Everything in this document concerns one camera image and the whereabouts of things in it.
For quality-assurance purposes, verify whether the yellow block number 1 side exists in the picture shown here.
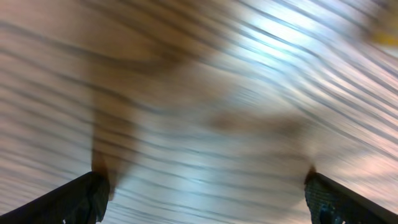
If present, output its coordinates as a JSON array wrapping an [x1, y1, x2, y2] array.
[[370, 17, 397, 47]]

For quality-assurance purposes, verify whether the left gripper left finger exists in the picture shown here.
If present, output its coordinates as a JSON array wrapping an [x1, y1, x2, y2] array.
[[1, 172, 110, 224]]

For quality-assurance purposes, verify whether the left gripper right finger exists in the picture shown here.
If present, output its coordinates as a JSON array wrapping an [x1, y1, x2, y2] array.
[[305, 172, 397, 224]]

